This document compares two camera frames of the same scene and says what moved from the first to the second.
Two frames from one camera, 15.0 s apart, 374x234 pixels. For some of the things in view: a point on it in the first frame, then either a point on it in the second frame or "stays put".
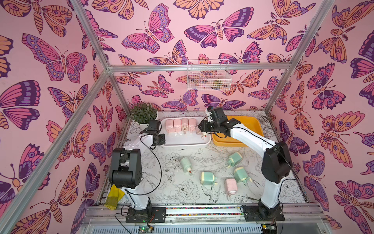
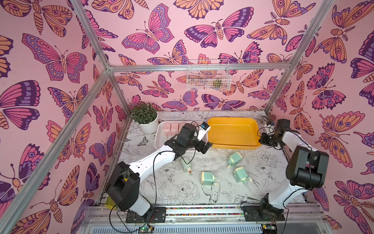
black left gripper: [163, 141] -> [201, 144]
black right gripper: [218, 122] -> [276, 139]
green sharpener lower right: [240, 174] stays put
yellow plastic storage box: [251, 122] stays put
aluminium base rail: [101, 219] stays put
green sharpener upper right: [234, 159] stays put
